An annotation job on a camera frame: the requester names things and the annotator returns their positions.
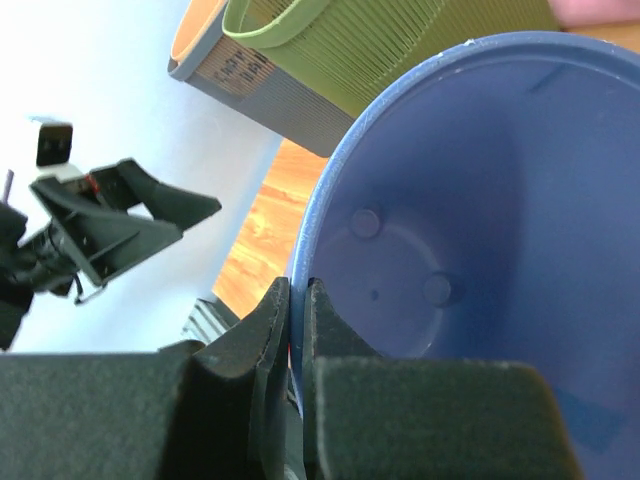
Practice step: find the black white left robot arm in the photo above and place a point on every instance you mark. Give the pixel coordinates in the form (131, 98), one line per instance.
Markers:
(16, 294)

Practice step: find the green ribbed plastic bin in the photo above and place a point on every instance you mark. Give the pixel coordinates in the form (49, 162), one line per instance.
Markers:
(349, 51)

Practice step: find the orange plastic bin inside grey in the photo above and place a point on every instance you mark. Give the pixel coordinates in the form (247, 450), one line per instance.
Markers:
(199, 15)

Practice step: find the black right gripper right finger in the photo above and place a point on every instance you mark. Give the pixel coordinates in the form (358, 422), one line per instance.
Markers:
(371, 417)

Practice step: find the blue plastic bucket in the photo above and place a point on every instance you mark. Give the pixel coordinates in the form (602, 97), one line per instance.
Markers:
(486, 205)

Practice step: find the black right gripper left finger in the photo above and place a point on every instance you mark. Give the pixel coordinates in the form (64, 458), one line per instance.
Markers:
(181, 413)

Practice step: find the pink folded shirt on table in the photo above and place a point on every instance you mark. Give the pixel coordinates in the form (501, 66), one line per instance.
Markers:
(583, 13)

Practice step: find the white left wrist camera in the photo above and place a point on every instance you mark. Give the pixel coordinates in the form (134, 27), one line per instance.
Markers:
(53, 152)

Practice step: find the grey ribbed plastic bin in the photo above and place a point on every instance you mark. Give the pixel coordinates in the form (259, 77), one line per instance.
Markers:
(247, 82)

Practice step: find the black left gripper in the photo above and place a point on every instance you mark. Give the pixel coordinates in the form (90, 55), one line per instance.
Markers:
(105, 223)

